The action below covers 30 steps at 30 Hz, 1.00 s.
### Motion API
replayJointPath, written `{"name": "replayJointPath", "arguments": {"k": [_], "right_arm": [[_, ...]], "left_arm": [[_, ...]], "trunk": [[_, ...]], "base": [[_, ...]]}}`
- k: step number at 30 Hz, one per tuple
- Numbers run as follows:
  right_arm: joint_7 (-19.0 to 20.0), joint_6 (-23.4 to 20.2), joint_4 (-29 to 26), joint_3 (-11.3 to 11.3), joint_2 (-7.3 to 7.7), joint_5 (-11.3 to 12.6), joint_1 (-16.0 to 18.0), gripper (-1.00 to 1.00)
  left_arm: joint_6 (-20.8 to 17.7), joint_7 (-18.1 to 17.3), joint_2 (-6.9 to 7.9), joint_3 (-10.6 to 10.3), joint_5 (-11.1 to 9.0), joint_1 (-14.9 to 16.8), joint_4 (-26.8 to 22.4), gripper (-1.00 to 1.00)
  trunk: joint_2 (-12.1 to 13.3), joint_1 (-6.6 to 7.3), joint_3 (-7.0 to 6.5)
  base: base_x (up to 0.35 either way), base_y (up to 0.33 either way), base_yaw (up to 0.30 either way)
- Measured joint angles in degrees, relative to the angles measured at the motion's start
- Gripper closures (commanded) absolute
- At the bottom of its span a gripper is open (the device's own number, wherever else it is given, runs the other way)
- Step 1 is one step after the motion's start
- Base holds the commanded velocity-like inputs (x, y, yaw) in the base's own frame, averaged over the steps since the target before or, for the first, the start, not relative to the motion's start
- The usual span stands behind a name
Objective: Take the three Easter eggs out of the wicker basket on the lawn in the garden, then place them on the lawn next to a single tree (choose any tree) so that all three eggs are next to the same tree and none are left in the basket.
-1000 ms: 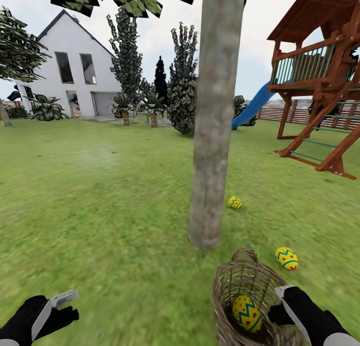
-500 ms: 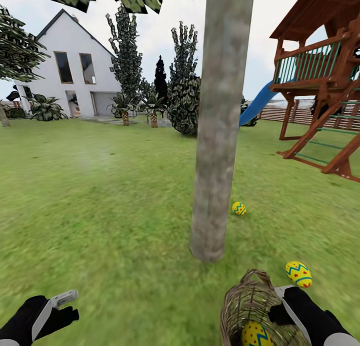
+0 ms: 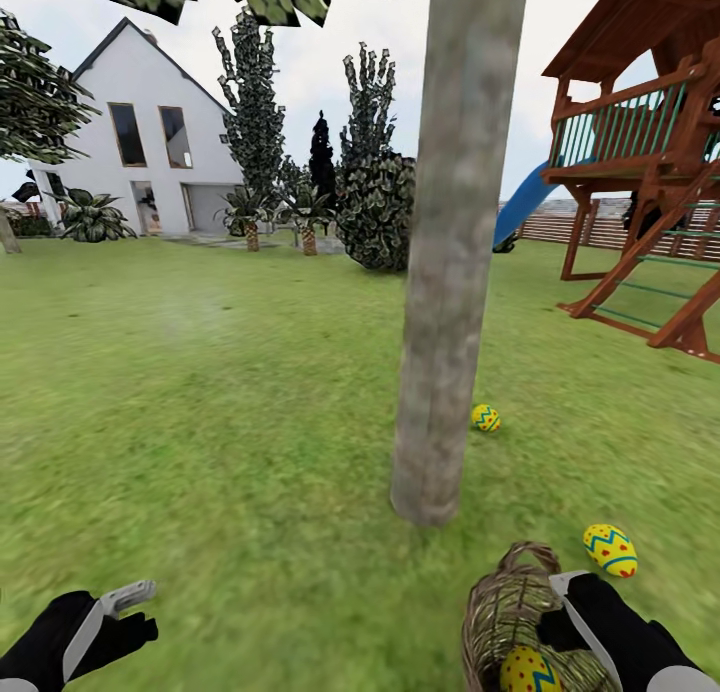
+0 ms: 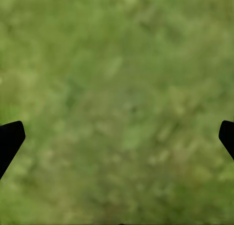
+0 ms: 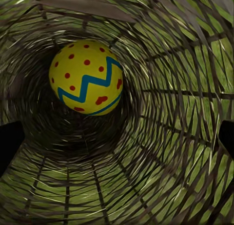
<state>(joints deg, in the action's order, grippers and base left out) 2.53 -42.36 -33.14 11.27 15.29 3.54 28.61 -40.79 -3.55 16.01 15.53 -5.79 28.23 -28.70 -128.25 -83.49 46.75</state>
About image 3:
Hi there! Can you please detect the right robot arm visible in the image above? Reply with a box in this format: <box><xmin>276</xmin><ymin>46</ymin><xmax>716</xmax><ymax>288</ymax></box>
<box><xmin>533</xmin><ymin>569</ymin><xmax>720</xmax><ymax>692</ymax></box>

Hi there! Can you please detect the wicker basket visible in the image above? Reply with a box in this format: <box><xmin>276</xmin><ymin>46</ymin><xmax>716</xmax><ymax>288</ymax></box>
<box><xmin>460</xmin><ymin>541</ymin><xmax>620</xmax><ymax>692</ymax></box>

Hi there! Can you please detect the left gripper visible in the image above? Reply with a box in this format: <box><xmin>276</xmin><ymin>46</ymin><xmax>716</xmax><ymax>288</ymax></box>
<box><xmin>69</xmin><ymin>611</ymin><xmax>158</xmax><ymax>681</ymax></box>

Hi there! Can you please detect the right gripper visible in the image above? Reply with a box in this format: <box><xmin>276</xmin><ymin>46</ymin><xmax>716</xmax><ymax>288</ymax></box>
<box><xmin>533</xmin><ymin>606</ymin><xmax>593</xmax><ymax>655</ymax></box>

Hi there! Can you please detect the easter egg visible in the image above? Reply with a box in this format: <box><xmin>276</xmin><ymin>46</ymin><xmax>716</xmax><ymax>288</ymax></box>
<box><xmin>496</xmin><ymin>643</ymin><xmax>571</xmax><ymax>692</ymax></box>
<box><xmin>583</xmin><ymin>524</ymin><xmax>637</xmax><ymax>577</ymax></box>
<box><xmin>472</xmin><ymin>405</ymin><xmax>501</xmax><ymax>431</ymax></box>

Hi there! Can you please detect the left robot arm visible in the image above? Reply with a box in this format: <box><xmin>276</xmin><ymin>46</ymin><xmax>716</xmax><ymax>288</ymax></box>
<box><xmin>0</xmin><ymin>579</ymin><xmax>158</xmax><ymax>692</ymax></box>

